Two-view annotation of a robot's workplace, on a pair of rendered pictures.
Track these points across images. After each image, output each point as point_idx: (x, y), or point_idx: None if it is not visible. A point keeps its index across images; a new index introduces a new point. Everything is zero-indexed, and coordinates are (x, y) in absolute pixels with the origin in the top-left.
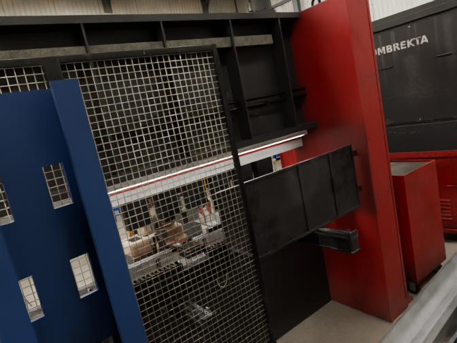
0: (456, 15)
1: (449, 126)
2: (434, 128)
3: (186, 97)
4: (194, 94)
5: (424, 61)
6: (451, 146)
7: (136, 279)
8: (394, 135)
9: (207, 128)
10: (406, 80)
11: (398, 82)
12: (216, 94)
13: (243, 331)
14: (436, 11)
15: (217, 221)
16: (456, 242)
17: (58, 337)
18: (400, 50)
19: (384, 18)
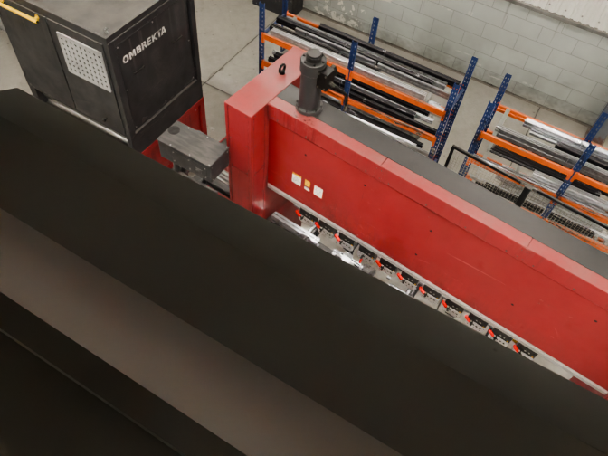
0: (181, 3)
1: (185, 94)
2: (175, 102)
3: None
4: (462, 170)
5: (165, 50)
6: (186, 109)
7: None
8: (151, 127)
9: None
10: (154, 73)
11: (148, 78)
12: (451, 165)
13: None
14: (171, 3)
15: (346, 261)
16: (188, 173)
17: (586, 156)
18: (147, 47)
19: (134, 19)
